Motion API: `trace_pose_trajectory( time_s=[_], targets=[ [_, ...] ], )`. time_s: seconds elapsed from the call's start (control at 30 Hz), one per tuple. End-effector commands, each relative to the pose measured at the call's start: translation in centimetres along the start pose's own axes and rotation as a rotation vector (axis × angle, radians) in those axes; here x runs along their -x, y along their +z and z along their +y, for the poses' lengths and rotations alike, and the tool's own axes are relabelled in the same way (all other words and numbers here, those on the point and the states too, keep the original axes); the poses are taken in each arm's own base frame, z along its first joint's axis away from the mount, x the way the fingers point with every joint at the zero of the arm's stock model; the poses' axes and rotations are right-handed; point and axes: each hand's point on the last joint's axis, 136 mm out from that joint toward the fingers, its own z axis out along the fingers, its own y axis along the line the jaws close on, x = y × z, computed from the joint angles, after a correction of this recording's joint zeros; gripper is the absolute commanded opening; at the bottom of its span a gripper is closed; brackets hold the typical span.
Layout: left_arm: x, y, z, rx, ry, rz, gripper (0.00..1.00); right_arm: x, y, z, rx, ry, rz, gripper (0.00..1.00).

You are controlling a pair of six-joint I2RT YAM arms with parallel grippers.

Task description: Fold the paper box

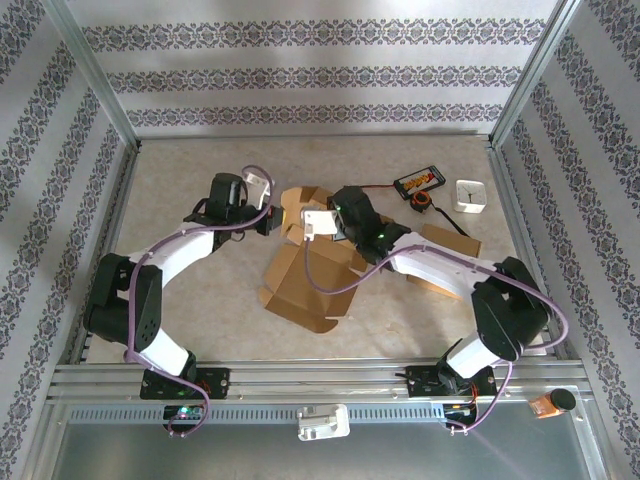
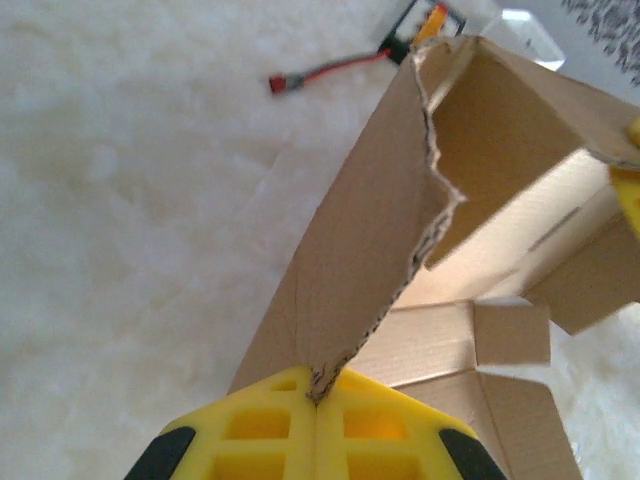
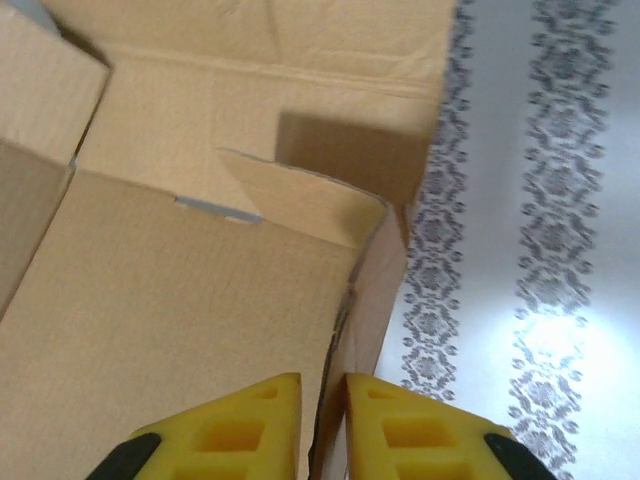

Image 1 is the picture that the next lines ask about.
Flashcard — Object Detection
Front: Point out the black orange tape measure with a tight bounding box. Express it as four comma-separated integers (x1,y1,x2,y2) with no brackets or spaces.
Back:
410,191,472,237

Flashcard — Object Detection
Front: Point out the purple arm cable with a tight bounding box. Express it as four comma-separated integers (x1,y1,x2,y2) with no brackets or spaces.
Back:
302,238,571,435
123,164,276,440

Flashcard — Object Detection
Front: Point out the aluminium frame post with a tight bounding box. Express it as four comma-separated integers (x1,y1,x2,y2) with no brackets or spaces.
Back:
42,0,144,151
489,0,586,149

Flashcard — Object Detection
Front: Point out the aluminium back rail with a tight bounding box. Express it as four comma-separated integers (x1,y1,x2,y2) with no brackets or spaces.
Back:
139,130,494,141

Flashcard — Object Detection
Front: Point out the white square clock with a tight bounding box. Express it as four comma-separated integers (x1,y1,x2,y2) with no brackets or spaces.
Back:
452,178,487,215

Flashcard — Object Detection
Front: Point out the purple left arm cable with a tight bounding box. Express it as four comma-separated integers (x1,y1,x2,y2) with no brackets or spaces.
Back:
123,164,276,440

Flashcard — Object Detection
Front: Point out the orange black small device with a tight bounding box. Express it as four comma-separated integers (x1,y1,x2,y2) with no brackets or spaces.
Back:
529,388,577,419

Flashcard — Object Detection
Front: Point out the black battery pack red cable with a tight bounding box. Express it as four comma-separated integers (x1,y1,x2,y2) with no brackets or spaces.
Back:
357,167,447,201

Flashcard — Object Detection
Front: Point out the grey metal sheet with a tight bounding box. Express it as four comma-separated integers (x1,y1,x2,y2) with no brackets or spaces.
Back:
47,422,596,480

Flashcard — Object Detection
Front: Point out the slotted grey cable duct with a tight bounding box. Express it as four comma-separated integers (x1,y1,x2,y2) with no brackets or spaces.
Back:
67,403,446,425

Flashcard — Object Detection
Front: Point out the aluminium side rail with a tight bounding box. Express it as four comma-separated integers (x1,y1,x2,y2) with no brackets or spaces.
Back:
487,142,576,361
69,142,144,364

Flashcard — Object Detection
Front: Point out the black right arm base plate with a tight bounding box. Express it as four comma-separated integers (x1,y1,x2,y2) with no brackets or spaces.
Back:
407,364,499,400

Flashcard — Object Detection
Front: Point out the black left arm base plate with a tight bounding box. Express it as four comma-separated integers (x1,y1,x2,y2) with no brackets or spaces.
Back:
139,367,232,401

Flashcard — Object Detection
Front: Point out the white plastic bracket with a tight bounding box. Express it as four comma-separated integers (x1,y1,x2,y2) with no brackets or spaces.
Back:
297,403,350,442

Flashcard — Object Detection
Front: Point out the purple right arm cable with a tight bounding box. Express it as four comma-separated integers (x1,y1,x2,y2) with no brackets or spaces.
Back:
302,238,571,435

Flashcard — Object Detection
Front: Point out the brown cardboard mailer box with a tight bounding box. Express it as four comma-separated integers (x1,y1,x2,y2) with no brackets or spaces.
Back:
258,185,374,335
405,223,483,302

